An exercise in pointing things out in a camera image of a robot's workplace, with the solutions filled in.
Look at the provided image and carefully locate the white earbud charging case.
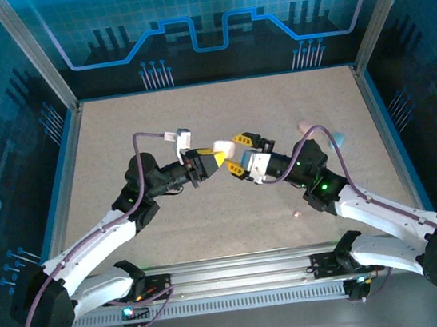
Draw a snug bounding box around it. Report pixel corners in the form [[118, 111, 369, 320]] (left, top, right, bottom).
[[210, 136, 239, 162]]

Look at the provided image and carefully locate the pink soft toy piece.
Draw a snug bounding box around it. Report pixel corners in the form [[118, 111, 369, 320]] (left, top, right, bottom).
[[296, 118, 314, 136]]

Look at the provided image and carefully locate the blue earbud charging case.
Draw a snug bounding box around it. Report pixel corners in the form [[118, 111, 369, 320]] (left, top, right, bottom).
[[326, 130, 348, 151]]

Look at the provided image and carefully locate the aluminium base extrusion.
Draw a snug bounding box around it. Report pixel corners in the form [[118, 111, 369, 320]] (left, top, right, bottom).
[[141, 229, 434, 303]]

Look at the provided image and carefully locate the black LED controller box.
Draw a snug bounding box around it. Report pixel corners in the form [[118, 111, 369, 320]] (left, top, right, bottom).
[[342, 273, 376, 304], [119, 303, 151, 323]]

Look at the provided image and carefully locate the aluminium table side rail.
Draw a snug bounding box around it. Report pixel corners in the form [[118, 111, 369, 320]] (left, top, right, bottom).
[[0, 102, 112, 327], [350, 54, 437, 327]]

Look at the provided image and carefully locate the slotted grey cable duct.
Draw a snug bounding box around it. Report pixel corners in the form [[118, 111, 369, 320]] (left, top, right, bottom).
[[67, 278, 352, 327]]

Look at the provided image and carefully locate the aluminium frame post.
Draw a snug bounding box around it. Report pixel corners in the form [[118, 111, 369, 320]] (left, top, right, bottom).
[[344, 0, 432, 72], [0, 0, 82, 121]]

